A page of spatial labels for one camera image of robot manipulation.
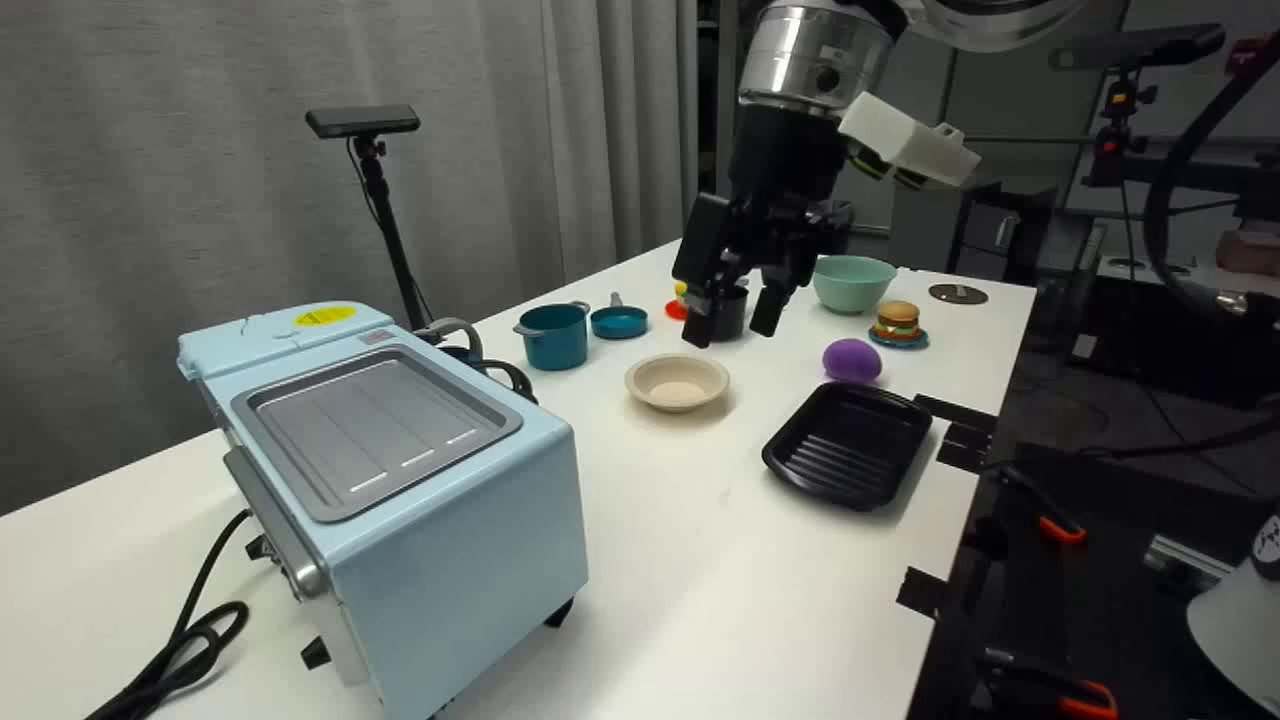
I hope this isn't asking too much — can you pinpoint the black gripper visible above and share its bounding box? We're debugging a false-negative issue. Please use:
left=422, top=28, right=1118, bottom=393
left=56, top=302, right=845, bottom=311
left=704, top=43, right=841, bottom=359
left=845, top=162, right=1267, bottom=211
left=671, top=110, right=855, bottom=350

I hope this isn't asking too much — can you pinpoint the purple plushy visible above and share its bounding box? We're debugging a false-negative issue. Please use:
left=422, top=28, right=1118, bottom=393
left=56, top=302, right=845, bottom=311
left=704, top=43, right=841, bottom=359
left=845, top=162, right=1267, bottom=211
left=820, top=335, right=887, bottom=389

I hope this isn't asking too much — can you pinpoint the cream plate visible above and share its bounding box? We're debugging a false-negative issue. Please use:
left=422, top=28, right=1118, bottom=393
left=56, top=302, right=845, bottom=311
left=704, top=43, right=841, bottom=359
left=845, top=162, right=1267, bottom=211
left=620, top=349, right=737, bottom=416

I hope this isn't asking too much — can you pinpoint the teal bowl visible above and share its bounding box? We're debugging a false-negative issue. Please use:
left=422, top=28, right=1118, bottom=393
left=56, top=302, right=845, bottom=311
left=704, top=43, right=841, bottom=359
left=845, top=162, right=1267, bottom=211
left=813, top=252, right=901, bottom=320

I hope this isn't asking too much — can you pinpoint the small teal toy pan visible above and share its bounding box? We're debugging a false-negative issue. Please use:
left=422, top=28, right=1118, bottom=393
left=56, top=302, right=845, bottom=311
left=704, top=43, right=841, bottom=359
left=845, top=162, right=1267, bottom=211
left=587, top=293, right=656, bottom=344

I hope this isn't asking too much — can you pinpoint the toy burger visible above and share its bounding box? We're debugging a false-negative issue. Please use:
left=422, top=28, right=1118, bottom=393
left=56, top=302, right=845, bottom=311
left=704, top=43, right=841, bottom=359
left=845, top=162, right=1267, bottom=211
left=869, top=296, right=931, bottom=350

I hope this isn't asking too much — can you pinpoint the black ridged tray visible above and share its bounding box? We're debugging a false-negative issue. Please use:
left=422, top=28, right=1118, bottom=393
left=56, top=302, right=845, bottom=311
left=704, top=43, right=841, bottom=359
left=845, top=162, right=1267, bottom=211
left=759, top=381, right=938, bottom=516

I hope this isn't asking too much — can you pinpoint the teal toy pot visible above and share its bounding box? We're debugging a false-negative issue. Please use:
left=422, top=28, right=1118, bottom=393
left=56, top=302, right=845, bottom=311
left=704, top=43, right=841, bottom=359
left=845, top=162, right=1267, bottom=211
left=514, top=300, right=596, bottom=376

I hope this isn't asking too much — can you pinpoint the black tape strip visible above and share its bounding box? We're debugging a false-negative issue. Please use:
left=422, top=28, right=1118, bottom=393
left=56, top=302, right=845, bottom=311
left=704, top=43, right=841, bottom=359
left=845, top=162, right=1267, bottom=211
left=896, top=562, right=959, bottom=618
left=915, top=393, right=1002, bottom=470

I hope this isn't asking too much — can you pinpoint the light blue toaster oven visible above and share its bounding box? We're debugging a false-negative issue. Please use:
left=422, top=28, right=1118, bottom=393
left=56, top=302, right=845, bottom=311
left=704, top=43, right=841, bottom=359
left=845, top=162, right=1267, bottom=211
left=173, top=296, right=591, bottom=720

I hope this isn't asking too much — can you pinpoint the grey curtain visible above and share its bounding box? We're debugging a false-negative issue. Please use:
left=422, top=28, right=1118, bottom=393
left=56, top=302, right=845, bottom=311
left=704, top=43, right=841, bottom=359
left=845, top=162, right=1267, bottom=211
left=0, top=0, right=704, bottom=518

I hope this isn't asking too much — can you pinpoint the white round base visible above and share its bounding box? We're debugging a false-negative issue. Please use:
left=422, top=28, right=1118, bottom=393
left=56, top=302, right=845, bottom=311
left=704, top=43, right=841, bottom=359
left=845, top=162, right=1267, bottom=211
left=1185, top=512, right=1280, bottom=720

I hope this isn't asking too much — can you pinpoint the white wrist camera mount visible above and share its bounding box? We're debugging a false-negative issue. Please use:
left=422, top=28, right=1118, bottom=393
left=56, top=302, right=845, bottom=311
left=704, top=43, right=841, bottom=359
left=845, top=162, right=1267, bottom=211
left=835, top=87, right=985, bottom=193

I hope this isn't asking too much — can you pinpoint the black looped cable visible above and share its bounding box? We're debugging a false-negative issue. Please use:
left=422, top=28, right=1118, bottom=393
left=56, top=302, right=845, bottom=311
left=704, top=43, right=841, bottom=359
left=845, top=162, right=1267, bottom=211
left=417, top=316, right=540, bottom=407

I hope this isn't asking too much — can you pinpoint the black camera stand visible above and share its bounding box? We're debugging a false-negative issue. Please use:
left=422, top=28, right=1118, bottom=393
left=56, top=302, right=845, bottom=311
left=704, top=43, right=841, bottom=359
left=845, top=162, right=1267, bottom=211
left=349, top=131, right=440, bottom=335

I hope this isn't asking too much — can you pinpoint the orange handled clamp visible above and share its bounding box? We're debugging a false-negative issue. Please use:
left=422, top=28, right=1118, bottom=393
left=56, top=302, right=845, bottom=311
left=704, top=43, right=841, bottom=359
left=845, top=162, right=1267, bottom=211
left=975, top=642, right=1125, bottom=720
left=975, top=463, right=1091, bottom=551

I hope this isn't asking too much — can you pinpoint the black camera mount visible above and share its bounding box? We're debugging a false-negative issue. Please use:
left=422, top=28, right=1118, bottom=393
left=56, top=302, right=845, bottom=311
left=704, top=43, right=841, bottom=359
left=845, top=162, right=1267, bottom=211
left=1090, top=66, right=1151, bottom=193

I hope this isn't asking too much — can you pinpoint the black bar camera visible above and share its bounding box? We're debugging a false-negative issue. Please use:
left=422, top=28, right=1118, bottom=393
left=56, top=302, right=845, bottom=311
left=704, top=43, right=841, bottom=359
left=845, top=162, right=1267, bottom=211
left=299, top=103, right=425, bottom=142

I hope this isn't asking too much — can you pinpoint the black toaster power cable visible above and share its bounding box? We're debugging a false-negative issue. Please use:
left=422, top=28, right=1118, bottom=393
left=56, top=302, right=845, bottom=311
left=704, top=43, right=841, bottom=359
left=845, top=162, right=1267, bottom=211
left=83, top=505, right=271, bottom=720

